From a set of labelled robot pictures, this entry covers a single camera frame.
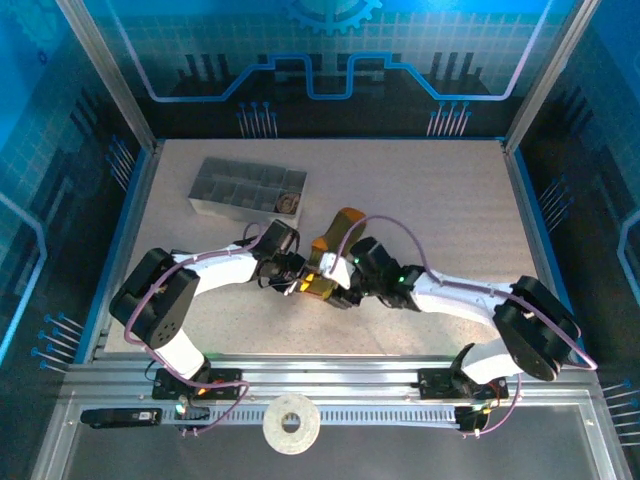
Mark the brown patterned sock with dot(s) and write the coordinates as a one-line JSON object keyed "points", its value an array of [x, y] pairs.
{"points": [[287, 202]]}

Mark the aluminium frame post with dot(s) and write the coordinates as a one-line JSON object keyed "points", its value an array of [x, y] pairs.
{"points": [[550, 75], [111, 75]]}

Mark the flat black device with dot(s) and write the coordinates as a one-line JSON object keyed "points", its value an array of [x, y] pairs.
{"points": [[115, 417]]}

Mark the aluminium front rail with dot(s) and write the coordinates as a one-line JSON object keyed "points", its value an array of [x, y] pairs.
{"points": [[330, 380]]}

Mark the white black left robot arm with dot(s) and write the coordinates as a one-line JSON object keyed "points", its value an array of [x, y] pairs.
{"points": [[220, 270]]}

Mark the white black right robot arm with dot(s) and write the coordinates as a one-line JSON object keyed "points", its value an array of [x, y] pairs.
{"points": [[460, 295]]}

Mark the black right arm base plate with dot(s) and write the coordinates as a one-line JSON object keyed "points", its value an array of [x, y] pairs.
{"points": [[435, 382]]}

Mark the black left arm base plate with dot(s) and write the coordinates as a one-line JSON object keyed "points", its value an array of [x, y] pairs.
{"points": [[225, 387]]}

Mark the olive orange striped sock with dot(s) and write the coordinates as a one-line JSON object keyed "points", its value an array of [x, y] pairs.
{"points": [[345, 220]]}

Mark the aluminium table side rail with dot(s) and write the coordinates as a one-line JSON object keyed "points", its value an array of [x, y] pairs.
{"points": [[525, 200], [140, 200]]}

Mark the grey divided organizer box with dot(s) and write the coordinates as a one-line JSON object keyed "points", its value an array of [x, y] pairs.
{"points": [[235, 187]]}

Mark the white tape roll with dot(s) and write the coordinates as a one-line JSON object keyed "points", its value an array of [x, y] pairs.
{"points": [[280, 430]]}

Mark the black adapter box with light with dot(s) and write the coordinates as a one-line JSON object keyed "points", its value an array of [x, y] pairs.
{"points": [[470, 417], [197, 412]]}

